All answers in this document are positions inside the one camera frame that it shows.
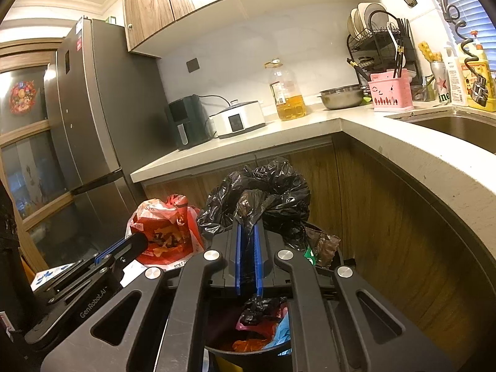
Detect steel mixing bowl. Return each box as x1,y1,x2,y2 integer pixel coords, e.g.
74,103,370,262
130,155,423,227
318,84,367,110

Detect brown plastic bag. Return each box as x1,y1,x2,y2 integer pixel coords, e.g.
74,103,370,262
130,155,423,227
304,225,342,269

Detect black power cable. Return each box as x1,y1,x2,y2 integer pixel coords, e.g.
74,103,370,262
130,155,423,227
197,95,233,107

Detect black wire dish rack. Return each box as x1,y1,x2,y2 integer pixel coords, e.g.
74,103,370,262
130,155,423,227
346,3,423,88

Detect wooden framed glass door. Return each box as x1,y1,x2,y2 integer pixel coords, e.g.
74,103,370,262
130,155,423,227
0,39,94,276

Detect round red door decoration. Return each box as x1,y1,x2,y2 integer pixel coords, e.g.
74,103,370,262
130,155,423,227
8,80,37,115

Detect clear glass container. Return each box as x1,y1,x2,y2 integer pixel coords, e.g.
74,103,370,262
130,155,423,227
411,75,436,102

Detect yellow scrubber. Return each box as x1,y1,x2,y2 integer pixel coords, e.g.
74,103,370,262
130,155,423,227
418,41,442,63

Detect white kitchen countertop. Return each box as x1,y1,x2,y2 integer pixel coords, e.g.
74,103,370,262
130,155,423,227
131,103,496,291

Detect white rice cooker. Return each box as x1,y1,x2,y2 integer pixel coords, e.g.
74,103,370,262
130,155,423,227
208,100,267,139

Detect wooden base cabinets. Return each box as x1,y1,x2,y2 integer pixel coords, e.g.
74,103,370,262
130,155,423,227
143,139,485,372

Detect black plastic bag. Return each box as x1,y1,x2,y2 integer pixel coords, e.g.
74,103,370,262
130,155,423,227
240,294,289,328
197,157,312,264

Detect yellow detergent bottle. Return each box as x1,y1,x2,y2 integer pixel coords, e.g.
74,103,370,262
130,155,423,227
459,31,496,111

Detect black trash bin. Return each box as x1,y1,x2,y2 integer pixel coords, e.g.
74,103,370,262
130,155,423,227
203,223,345,372

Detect white ladle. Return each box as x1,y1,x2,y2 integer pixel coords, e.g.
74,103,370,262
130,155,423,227
387,23,406,68

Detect black air fryer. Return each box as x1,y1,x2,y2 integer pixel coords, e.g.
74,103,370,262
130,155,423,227
167,95,213,152

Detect green and white can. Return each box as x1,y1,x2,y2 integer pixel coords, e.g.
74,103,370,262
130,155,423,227
430,61,452,105

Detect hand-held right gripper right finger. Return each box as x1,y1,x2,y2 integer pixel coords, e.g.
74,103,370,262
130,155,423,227
250,221,454,372

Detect pink utensil holder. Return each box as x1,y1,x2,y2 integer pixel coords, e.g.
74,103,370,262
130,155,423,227
367,69,414,112

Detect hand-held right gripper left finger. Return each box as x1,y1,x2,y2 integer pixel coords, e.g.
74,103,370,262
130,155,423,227
41,220,249,372

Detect pink plastic bag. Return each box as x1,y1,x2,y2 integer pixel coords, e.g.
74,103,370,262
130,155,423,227
236,316,272,332

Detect steel kitchen sink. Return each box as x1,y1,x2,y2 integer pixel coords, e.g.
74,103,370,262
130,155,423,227
385,108,496,153

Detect white pump bottle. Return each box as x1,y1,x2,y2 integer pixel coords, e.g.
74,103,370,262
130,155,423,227
443,46,469,107

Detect cooking oil bottle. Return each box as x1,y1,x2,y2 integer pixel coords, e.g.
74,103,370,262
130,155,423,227
264,58,308,122

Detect window blinds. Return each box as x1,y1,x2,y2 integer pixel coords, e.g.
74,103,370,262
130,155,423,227
424,0,496,43

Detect red printed plastic bag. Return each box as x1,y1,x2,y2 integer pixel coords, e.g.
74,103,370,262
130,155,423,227
120,194,206,283

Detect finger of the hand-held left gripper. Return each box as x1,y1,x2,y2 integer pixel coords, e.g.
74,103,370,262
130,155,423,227
33,233,150,307

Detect white plate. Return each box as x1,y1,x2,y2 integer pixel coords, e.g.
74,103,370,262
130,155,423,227
348,8,363,39
357,2,388,28

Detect grey steel refrigerator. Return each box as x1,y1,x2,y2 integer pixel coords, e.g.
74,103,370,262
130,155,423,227
43,18,183,241

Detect light blue plastic bag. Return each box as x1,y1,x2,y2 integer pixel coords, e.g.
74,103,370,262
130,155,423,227
267,306,292,351

